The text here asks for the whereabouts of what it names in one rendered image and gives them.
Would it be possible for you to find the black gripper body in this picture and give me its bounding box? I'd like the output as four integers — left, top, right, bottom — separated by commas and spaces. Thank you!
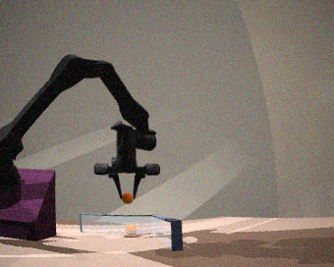
94, 144, 160, 176

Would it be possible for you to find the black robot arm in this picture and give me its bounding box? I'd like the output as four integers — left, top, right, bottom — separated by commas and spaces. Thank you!
0, 54, 156, 191

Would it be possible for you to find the clear blue l-shaped low wall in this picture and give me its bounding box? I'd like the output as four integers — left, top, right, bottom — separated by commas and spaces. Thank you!
101, 214, 183, 251

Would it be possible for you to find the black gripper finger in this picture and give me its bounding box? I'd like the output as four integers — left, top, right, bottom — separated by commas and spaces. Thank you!
108, 174, 122, 199
133, 175, 146, 199

